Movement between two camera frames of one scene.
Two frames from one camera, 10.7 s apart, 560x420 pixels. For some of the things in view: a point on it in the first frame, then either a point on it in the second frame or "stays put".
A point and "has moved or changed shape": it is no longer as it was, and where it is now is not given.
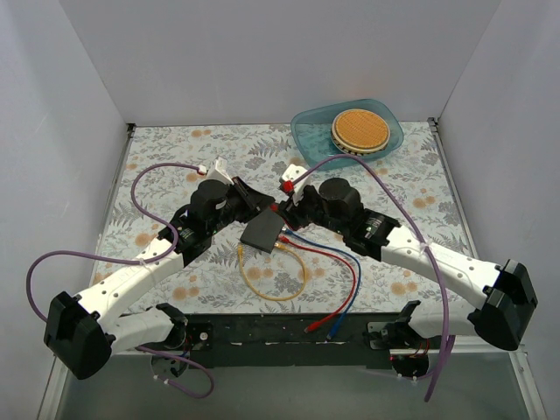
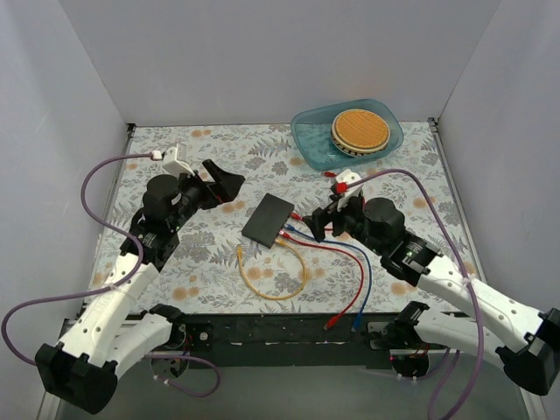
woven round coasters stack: [360, 131] stays put
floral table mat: [262, 266] stays put
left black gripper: [247, 196] to [207, 188]
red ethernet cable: [341, 309] has moved or changed shape
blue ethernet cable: [358, 278] has moved or changed shape
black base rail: [288, 340] stays put
